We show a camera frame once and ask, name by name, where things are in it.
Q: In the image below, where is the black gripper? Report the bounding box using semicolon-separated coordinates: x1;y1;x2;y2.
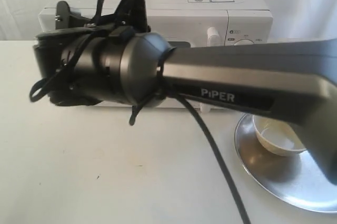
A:
31;1;106;108

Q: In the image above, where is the white ceramic bowl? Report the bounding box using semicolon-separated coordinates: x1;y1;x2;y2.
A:
252;115;306;157

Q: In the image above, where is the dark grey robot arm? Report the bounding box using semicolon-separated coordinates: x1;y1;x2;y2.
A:
29;0;336;183

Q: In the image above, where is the white microwave oven body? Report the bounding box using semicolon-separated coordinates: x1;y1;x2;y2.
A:
38;0;272;114

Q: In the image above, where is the upper white control knob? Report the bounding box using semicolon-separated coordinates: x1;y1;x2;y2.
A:
234;39;254;46

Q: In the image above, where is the round metal tray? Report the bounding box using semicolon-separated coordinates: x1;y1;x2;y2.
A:
234;115;336;213

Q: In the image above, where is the black cable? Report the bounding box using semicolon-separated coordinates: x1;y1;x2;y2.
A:
28;0;252;224

